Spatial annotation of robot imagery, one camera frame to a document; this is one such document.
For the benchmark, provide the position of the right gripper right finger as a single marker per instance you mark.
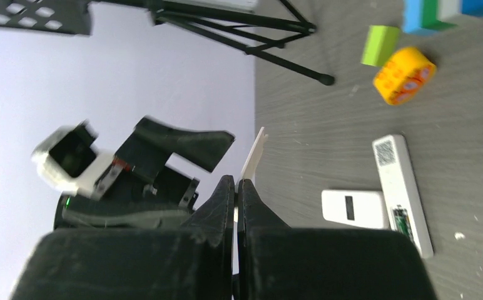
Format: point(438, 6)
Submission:
point(278, 261)

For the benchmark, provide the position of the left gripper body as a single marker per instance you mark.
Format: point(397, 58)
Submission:
point(131, 202)

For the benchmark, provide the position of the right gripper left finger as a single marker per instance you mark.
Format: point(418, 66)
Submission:
point(193, 261)

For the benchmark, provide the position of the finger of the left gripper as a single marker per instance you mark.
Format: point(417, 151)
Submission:
point(152, 143)

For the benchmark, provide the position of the long white battery cover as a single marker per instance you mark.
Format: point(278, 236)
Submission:
point(250, 166)

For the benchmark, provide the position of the white remote with red keypad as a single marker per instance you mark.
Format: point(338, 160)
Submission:
point(357, 208)

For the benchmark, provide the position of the white air conditioner remote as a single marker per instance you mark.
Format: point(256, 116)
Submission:
point(402, 198)

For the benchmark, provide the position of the black perforated plate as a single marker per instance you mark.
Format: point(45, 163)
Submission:
point(53, 16)

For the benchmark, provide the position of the black tripod stand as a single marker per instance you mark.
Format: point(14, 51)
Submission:
point(227, 27)

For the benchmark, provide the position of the orange toy brick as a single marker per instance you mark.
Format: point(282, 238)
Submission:
point(404, 75)

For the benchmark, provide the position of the green toy brick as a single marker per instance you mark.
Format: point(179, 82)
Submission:
point(380, 44)

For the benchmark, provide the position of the blue green toy block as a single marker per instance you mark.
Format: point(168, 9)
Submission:
point(426, 17)

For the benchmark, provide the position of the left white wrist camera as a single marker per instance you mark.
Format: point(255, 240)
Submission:
point(68, 162)

